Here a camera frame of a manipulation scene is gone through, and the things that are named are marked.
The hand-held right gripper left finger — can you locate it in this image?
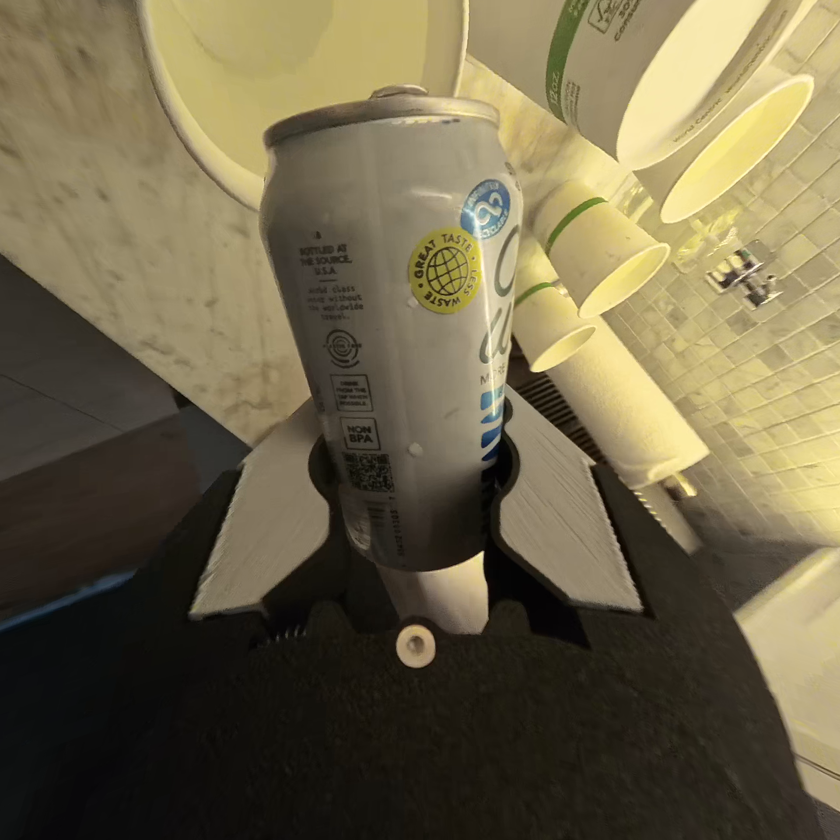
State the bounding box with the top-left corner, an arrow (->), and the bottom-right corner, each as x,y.
189,399 -> 337,621

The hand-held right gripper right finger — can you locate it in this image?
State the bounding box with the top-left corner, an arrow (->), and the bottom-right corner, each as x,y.
486,392 -> 645,613

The silver drink can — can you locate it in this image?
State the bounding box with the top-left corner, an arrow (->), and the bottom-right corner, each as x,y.
258,85 -> 526,572

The white paper cup green band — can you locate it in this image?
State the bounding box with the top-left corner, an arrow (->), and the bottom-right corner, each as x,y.
633,74 -> 816,225
136,0 -> 470,212
533,180 -> 672,320
515,282 -> 598,373

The stack of paper cups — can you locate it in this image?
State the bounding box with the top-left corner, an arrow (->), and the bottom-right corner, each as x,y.
467,0 -> 821,161

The white paper towel roll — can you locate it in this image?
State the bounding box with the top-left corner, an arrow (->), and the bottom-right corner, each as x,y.
525,341 -> 713,490

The clear glass soap dispenser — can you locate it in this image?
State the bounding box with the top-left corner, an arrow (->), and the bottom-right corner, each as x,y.
607,174 -> 785,309

